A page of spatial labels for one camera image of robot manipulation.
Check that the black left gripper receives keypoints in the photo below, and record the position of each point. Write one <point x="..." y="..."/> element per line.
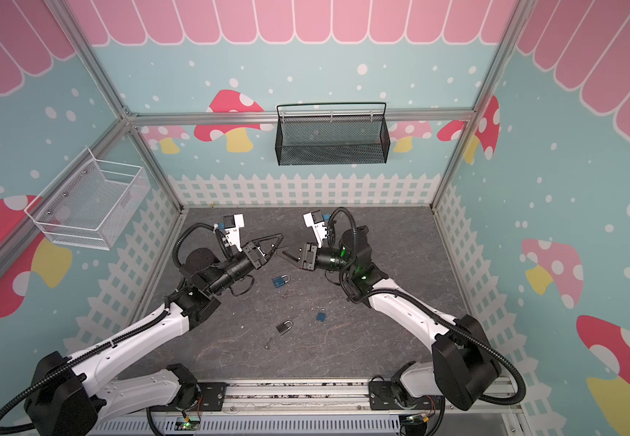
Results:
<point x="262" y="257"/>

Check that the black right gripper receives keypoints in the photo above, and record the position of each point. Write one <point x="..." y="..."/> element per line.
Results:
<point x="306" y="256"/>

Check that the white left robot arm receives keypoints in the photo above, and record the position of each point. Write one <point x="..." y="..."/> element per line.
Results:
<point x="70" y="395"/>

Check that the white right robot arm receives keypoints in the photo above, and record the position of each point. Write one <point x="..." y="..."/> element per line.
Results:
<point x="464" y="367"/>

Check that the dark grey padlock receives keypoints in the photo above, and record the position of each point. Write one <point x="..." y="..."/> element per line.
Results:
<point x="284" y="327"/>

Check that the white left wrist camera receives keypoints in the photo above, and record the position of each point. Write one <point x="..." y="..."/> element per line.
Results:
<point x="231" y="226"/>

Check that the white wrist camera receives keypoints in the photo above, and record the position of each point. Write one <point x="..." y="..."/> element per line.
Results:
<point x="231" y="226"/>
<point x="318" y="223"/>

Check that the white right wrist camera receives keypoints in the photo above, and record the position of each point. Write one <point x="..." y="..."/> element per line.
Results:
<point x="318" y="223"/>

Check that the black wire mesh basket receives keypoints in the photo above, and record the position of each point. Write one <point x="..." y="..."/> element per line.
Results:
<point x="353" y="133"/>

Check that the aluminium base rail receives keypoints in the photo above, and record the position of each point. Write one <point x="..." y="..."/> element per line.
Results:
<point x="331" y="406"/>

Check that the white wire mesh basket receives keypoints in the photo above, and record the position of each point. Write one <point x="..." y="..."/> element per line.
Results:
<point x="90" y="203"/>

